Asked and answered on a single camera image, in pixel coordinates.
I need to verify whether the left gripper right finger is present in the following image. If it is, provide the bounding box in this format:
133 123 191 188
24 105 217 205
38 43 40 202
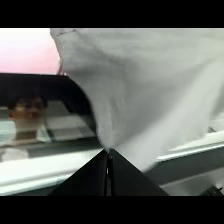
107 148 170 197

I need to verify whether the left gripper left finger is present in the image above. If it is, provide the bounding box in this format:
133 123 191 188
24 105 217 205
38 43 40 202
48 149 109 197

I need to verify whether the light grey garment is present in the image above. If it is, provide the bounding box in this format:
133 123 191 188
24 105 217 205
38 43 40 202
49 27 224 173

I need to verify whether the person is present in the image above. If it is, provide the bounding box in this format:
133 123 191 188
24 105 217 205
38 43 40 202
6 95 50 144

